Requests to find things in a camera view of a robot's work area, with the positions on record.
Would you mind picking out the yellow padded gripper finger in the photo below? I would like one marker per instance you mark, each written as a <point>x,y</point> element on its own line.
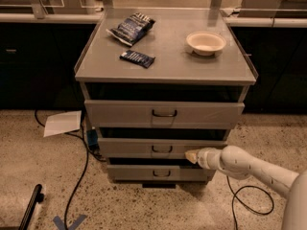
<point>192,155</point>

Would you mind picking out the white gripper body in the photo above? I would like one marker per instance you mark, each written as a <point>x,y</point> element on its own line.
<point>203,157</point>

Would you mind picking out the grey drawer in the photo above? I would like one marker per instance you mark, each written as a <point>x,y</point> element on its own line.
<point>152,148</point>
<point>158,173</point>
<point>148,114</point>

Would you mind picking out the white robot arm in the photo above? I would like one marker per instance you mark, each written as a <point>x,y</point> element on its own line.
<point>239,164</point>

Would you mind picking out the grey bottom drawer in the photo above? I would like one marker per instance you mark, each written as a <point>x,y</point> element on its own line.
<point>158,173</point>

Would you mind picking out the grey drawer cabinet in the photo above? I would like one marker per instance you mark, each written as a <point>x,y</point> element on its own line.
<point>176,75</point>

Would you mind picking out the grey top drawer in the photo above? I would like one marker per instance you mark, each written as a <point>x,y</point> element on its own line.
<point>148,114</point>

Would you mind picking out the blue power box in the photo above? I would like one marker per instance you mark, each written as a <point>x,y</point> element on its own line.
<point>92,139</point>

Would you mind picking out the blue snack bar wrapper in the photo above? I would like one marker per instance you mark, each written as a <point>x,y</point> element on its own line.
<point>137,58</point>

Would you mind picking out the white paper bowl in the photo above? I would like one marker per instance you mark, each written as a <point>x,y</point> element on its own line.
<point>205,43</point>

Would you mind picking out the white paper sheet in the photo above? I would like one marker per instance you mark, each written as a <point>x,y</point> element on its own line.
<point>62,123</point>

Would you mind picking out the blue chip bag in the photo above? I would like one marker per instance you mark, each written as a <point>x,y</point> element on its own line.
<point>132,29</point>

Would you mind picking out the black bar object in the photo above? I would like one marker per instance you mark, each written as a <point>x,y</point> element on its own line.
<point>37,197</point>

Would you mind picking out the dark counter with white rail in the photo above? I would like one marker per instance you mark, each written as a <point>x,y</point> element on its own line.
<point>37,66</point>

